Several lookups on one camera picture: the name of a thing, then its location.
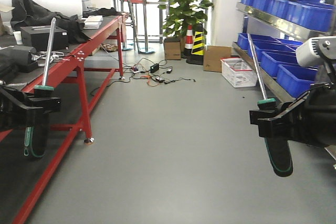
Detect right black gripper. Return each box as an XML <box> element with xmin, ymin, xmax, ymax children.
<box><xmin>249</xmin><ymin>83</ymin><xmax>335</xmax><ymax>147</ymax></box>

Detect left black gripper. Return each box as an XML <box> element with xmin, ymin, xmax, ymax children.
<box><xmin>1</xmin><ymin>84</ymin><xmax>61</xmax><ymax>131</ymax></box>

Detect green-black screwdriver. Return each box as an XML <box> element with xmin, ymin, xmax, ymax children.
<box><xmin>24</xmin><ymin>17</ymin><xmax>56</xmax><ymax>158</ymax></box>
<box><xmin>247</xmin><ymin>33</ymin><xmax>293</xmax><ymax>177</ymax></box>

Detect white plastic basket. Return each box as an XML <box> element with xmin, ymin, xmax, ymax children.
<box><xmin>221</xmin><ymin>58</ymin><xmax>257</xmax><ymax>88</ymax></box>

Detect black equipment box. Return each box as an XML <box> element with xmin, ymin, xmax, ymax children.
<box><xmin>20</xmin><ymin>25</ymin><xmax>69</xmax><ymax>51</ymax></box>

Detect white paper cup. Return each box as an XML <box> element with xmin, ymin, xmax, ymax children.
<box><xmin>13</xmin><ymin>31</ymin><xmax>23</xmax><ymax>45</ymax></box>

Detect brown cardboard box on floor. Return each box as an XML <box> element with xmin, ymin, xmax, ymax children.
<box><xmin>203</xmin><ymin>45</ymin><xmax>232</xmax><ymax>72</ymax></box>

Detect yellow black traffic cone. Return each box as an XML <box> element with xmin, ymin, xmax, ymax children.
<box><xmin>186</xmin><ymin>23</ymin><xmax>204</xmax><ymax>65</ymax></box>

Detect metal shelf rack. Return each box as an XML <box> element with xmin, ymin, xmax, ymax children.
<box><xmin>236</xmin><ymin>2</ymin><xmax>335</xmax><ymax>102</ymax></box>

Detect orange white traffic cone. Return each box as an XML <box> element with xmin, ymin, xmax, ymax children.
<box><xmin>183</xmin><ymin>25</ymin><xmax>193</xmax><ymax>58</ymax></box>

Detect potted green plant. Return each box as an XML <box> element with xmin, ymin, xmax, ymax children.
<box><xmin>157</xmin><ymin>0</ymin><xmax>213</xmax><ymax>38</ymax></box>

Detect red conveyor frame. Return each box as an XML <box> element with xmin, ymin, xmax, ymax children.
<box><xmin>1</xmin><ymin>14</ymin><xmax>127</xmax><ymax>223</ymax></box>

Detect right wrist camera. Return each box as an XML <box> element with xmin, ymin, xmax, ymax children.
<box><xmin>296</xmin><ymin>36</ymin><xmax>335</xmax><ymax>67</ymax></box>

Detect cables on floor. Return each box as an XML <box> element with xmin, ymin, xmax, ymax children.
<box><xmin>90</xmin><ymin>57</ymin><xmax>197</xmax><ymax>96</ymax></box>

